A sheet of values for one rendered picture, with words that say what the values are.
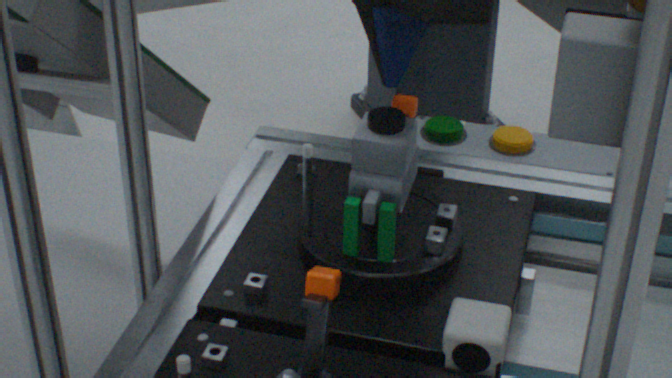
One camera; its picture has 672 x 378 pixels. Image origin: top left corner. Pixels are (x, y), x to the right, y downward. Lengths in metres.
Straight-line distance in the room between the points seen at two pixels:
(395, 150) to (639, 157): 0.24
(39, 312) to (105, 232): 0.37
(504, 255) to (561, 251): 0.10
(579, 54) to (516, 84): 0.78
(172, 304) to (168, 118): 0.18
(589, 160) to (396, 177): 0.29
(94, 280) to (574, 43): 0.58
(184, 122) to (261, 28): 0.58
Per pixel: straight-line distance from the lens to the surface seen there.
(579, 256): 0.98
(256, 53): 1.47
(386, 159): 0.82
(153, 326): 0.84
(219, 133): 1.28
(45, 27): 0.79
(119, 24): 0.81
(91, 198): 1.18
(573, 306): 0.94
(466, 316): 0.80
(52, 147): 1.28
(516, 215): 0.95
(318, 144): 1.05
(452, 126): 1.07
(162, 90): 0.94
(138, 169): 0.87
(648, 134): 0.63
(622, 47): 0.63
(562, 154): 1.07
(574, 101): 0.65
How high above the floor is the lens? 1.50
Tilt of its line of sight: 33 degrees down
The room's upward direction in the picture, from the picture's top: 1 degrees clockwise
